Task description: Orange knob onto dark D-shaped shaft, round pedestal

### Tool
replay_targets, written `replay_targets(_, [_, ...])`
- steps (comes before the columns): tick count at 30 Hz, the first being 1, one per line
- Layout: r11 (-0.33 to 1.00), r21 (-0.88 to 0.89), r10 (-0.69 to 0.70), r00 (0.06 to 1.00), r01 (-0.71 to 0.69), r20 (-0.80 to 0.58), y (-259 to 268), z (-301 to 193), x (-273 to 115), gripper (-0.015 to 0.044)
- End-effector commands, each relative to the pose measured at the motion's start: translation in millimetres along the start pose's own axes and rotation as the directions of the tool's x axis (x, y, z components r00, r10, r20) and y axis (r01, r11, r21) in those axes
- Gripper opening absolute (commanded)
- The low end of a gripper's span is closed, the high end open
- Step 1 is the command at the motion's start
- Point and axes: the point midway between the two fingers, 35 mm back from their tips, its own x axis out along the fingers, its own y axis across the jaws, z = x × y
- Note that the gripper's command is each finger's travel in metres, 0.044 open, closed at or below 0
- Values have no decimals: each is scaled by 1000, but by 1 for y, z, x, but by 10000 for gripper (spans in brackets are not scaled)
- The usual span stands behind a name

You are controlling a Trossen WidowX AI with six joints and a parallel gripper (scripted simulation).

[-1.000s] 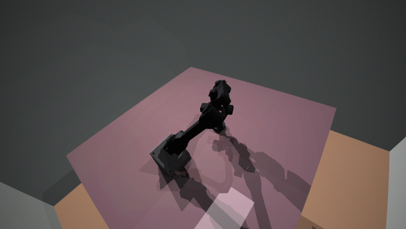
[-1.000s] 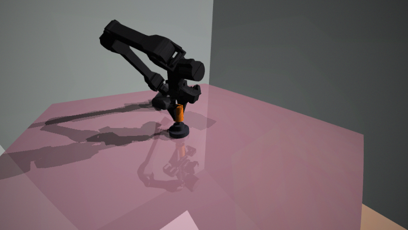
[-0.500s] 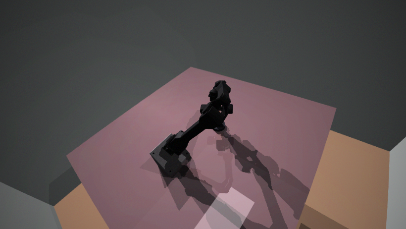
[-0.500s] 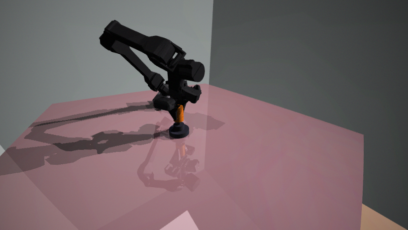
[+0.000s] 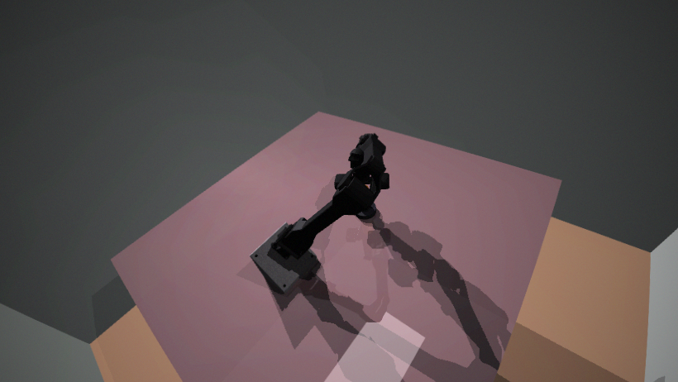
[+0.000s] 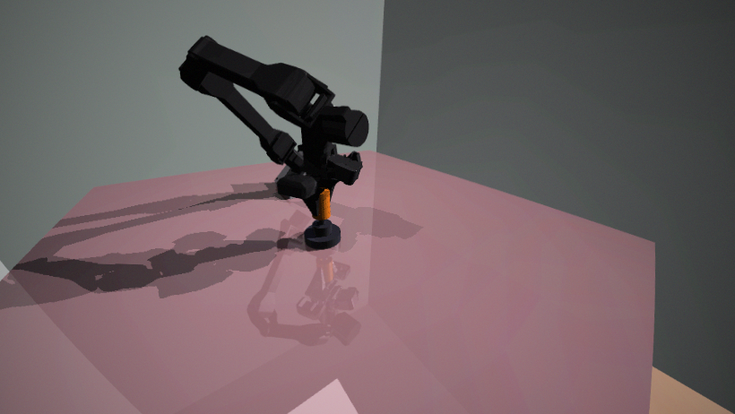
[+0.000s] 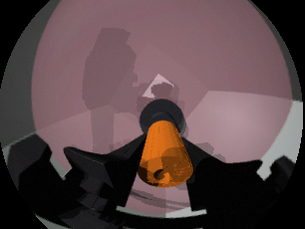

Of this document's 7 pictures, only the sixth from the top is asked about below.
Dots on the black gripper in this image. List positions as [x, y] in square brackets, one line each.
[306, 187]

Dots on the dark round pedestal with short shaft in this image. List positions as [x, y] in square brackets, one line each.
[322, 234]

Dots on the orange knob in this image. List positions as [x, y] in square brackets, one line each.
[324, 205]

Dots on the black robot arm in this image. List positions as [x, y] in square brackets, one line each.
[212, 68]

